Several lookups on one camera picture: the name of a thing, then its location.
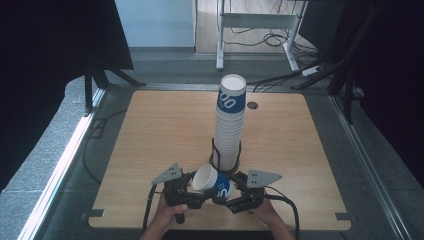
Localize aluminium floor rail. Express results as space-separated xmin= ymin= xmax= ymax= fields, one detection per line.
xmin=329 ymin=94 xmax=416 ymax=240
xmin=18 ymin=88 xmax=106 ymax=240

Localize tangle of black floor cables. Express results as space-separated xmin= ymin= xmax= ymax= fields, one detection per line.
xmin=222 ymin=0 xmax=322 ymax=58

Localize person's left hand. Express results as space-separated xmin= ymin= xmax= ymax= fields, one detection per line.
xmin=151 ymin=194 xmax=190 ymax=235

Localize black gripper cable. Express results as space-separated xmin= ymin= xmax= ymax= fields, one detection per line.
xmin=264 ymin=185 xmax=301 ymax=240
xmin=142 ymin=183 xmax=166 ymax=233

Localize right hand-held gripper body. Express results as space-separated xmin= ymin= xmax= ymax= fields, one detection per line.
xmin=226 ymin=169 xmax=283 ymax=215

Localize white power strip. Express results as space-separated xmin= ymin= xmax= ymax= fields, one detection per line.
xmin=301 ymin=65 xmax=324 ymax=78

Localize person's right hand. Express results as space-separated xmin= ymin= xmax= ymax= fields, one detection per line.
xmin=249 ymin=196 xmax=285 ymax=232

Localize black power strip cables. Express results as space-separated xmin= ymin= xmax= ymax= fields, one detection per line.
xmin=248 ymin=70 xmax=305 ymax=93

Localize black wire cup holder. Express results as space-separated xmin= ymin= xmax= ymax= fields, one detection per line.
xmin=208 ymin=137 xmax=242 ymax=177

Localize blue and white paper cup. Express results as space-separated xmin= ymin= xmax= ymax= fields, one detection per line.
xmin=192 ymin=163 xmax=233 ymax=201

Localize white metal desk frame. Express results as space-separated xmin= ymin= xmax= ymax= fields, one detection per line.
xmin=215 ymin=0 xmax=308 ymax=73

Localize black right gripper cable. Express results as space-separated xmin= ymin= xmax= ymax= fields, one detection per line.
xmin=264 ymin=185 xmax=301 ymax=240

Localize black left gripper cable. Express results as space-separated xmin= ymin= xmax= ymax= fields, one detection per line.
xmin=142 ymin=183 xmax=166 ymax=233

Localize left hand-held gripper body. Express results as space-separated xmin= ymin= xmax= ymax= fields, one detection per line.
xmin=151 ymin=163 xmax=206 ymax=225

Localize stack of ribbed paper cups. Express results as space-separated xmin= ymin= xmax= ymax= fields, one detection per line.
xmin=213 ymin=73 xmax=248 ymax=172

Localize black tripod stand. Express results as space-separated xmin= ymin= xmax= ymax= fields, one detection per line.
xmin=83 ymin=56 xmax=148 ymax=115

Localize black curtain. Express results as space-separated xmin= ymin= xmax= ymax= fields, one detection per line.
xmin=0 ymin=0 xmax=135 ymax=192
xmin=333 ymin=0 xmax=424 ymax=188

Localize black metal stand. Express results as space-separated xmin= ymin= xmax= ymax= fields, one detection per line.
xmin=292 ymin=0 xmax=385 ymax=125

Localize thin black floor cable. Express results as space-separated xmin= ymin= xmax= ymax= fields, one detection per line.
xmin=82 ymin=108 xmax=130 ymax=185

